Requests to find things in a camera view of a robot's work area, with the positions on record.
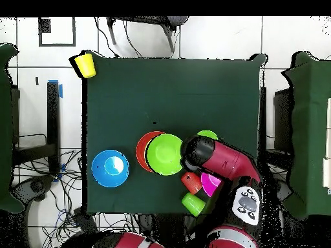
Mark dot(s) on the orange cup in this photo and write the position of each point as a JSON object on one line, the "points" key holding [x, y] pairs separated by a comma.
{"points": [[192, 183]]}

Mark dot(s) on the large light blue bowl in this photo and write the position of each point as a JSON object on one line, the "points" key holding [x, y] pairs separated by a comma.
{"points": [[110, 178]]}

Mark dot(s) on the orange bowl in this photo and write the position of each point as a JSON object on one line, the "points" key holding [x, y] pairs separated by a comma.
{"points": [[141, 152]]}

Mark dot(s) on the small green bowl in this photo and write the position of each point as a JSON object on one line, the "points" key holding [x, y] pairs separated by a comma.
{"points": [[207, 134]]}

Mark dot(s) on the black metal frame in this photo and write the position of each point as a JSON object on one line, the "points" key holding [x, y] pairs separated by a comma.
{"points": [[53, 124]]}

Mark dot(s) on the large green bowl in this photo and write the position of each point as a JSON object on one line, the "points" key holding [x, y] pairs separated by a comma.
{"points": [[164, 155]]}

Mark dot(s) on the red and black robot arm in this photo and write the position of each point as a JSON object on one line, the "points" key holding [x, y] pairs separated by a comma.
{"points": [[227, 160]]}

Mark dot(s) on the black chair base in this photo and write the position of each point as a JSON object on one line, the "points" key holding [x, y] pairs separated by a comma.
{"points": [[33, 187]]}

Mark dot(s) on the large pink bowl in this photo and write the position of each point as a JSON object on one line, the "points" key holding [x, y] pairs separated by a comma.
{"points": [[209, 184]]}

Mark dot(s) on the dark green table cloth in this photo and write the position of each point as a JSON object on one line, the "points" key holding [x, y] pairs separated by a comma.
{"points": [[155, 90]]}

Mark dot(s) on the black mesh chair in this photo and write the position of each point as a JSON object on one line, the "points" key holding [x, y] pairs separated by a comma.
{"points": [[165, 24]]}

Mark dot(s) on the green cloth side table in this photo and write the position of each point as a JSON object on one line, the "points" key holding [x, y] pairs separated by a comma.
{"points": [[6, 129], [310, 129]]}

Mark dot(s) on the yellow cup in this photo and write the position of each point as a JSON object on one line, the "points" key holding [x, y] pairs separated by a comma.
{"points": [[85, 66]]}

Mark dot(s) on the black power strip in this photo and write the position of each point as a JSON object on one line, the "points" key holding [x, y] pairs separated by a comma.
{"points": [[86, 221]]}

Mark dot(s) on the green cup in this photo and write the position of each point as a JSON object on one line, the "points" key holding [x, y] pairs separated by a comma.
{"points": [[194, 204]]}

